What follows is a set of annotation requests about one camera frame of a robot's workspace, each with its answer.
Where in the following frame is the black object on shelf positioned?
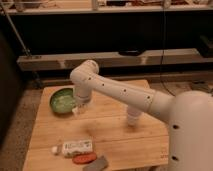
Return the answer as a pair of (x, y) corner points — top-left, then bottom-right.
(118, 50), (145, 56)

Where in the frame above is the black floor cable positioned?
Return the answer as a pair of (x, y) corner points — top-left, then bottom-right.
(159, 6), (178, 98)

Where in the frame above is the white labelled bottle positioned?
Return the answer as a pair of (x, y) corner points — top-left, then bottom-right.
(51, 139), (93, 157)

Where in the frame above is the orange carrot toy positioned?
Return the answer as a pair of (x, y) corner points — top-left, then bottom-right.
(72, 152), (97, 164)

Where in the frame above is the white paper cup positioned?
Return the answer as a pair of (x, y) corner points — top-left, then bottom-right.
(127, 106), (142, 126)

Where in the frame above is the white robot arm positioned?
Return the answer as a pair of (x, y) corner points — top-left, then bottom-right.
(70, 60), (213, 171)

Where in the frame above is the wooden shelf rack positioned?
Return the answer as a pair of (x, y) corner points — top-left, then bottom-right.
(0, 0), (213, 87)

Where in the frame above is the grey stone block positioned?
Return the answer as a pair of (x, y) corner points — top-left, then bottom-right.
(83, 156), (109, 171)

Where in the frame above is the green ceramic bowl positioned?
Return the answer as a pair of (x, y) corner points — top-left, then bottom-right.
(49, 88), (76, 114)

